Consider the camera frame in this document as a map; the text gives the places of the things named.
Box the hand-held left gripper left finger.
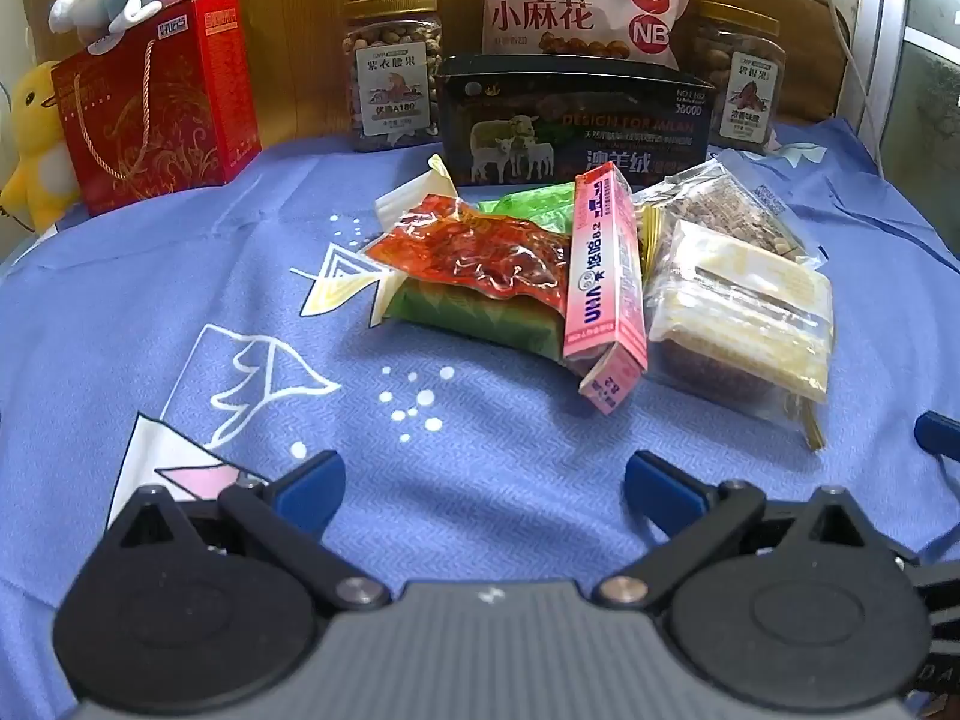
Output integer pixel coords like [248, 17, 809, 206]
[105, 450, 391, 610]

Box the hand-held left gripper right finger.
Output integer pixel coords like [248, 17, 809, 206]
[595, 450, 920, 610]

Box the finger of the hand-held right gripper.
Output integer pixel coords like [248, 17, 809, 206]
[913, 411, 960, 466]

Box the clear yellow cake packet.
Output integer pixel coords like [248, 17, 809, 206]
[645, 219, 835, 421]

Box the long pink snack box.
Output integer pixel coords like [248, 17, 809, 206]
[562, 169, 647, 417]

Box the dark green snack packet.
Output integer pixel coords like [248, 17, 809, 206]
[386, 277, 565, 365]

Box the clear packet of pastries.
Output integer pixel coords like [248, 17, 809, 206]
[639, 204, 827, 452]

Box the red snack packet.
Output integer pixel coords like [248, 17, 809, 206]
[364, 193, 575, 316]

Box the black tin box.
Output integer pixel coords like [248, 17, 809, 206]
[435, 55, 715, 188]

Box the blue printed bed sheet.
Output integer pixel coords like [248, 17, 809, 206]
[0, 116, 960, 720]

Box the white framed window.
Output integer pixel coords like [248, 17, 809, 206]
[855, 0, 960, 196]

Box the pecan nut jar gold lid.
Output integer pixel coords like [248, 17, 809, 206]
[694, 1, 787, 157]

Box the cashew nut jar gold lid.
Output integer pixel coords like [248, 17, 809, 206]
[343, 0, 443, 153]

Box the red gift box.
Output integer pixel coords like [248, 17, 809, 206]
[51, 0, 262, 217]

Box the yellow duck plush toy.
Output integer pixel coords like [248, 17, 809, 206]
[0, 60, 82, 233]

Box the large pink snack bag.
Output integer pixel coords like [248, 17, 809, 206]
[457, 0, 698, 72]

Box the white cable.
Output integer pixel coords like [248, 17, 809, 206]
[799, 0, 893, 181]

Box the wood grain wall panel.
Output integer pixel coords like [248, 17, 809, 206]
[22, 0, 848, 166]

